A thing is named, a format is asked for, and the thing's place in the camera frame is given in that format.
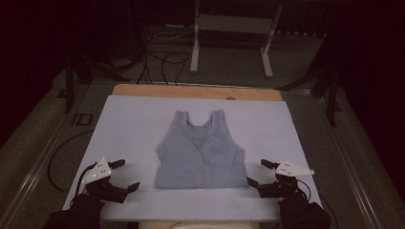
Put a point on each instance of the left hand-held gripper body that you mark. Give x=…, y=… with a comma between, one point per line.
x=102, y=187

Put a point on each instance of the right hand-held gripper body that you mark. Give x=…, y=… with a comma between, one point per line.
x=280, y=187

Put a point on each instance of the grey sleeveless crop top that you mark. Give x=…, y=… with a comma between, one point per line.
x=203, y=159

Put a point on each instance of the person's left hand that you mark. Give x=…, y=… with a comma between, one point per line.
x=86, y=206

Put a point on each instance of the person's right hand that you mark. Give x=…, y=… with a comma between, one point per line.
x=294, y=208

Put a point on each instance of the pale blue table mat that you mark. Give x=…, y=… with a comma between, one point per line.
x=133, y=127

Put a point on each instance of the black tripod stand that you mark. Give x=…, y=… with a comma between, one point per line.
x=70, y=86
x=331, y=92

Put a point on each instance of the white metal stand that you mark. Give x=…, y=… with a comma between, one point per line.
x=234, y=24

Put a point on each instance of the white power strip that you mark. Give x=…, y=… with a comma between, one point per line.
x=175, y=26

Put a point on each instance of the metal floor rail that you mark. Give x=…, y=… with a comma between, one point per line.
x=353, y=171
x=35, y=171

